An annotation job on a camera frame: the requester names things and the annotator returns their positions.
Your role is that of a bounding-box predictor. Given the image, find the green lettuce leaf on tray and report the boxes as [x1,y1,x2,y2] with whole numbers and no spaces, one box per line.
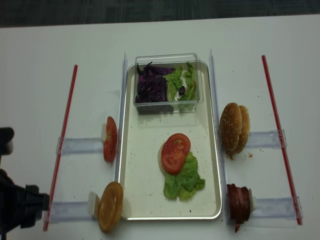
[163,151,206,202]

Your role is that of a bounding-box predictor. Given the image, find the right upper clear rail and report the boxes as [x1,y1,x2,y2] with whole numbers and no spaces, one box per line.
[245,129,287,148]

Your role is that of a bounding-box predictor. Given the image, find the toasted brown bun half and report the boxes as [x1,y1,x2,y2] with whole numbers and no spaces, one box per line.
[98,181,124,234]

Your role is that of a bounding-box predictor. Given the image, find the red tomato slice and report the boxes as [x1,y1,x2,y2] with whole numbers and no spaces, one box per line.
[103,116,118,163]
[160,133,191,175]

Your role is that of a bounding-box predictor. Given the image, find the right red strip rail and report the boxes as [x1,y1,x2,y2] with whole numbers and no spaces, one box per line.
[261,55,303,226]

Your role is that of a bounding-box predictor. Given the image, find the sesame bun front half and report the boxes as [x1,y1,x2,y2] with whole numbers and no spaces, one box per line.
[219,102,242,152]

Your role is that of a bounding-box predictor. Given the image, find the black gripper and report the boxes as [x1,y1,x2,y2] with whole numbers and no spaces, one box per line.
[0,169,50,240]

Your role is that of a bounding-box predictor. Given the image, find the sesame bun rear half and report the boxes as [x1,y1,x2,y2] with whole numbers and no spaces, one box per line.
[234,105,250,154]

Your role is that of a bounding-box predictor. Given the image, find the left vertical clear rail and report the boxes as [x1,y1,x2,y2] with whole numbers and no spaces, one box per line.
[114,53,128,183]

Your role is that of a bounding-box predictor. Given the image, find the white bun stopper block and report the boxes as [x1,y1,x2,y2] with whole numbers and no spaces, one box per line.
[87,191,101,219]

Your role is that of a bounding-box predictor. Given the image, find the red strip rail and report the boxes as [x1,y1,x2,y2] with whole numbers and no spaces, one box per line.
[43,64,78,232]
[261,55,303,226]

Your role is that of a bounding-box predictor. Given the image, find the silver metal tray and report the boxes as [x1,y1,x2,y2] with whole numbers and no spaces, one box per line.
[116,62,222,220]

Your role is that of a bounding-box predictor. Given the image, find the purple cabbage shreds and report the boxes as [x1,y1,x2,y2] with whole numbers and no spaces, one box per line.
[134,63,174,115]

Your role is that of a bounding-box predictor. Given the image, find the white tomato stopper block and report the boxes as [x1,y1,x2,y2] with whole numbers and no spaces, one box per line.
[100,123,107,144]

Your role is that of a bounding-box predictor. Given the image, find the left upper clear rail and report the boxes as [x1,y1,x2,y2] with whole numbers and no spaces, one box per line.
[56,137,104,155]

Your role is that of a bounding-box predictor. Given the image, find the right lower clear rail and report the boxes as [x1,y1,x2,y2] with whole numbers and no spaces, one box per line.
[250,196,303,219]

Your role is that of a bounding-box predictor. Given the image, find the left red strip rail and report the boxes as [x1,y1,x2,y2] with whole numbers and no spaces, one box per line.
[43,64,78,232]

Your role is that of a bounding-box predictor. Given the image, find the left lower clear rail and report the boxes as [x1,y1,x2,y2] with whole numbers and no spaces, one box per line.
[43,201,96,224]

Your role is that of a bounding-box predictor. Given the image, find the pale bottom bun slice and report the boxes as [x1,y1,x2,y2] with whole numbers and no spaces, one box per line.
[158,143,166,175]

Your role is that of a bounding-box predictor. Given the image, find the sesame bun half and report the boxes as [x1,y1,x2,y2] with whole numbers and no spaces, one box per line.
[234,105,250,154]
[219,102,242,152]

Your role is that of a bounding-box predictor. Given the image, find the green lettuce in box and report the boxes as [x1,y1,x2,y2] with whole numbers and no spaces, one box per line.
[163,62,197,102]

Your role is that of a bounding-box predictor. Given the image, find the clear plastic salad box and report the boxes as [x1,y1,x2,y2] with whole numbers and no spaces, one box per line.
[133,53,203,115]

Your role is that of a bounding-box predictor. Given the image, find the stacked dark meat patties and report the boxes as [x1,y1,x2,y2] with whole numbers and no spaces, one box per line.
[226,184,251,224]

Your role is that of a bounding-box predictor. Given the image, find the white patty stopper block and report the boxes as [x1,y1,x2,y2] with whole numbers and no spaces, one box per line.
[248,188,257,213]

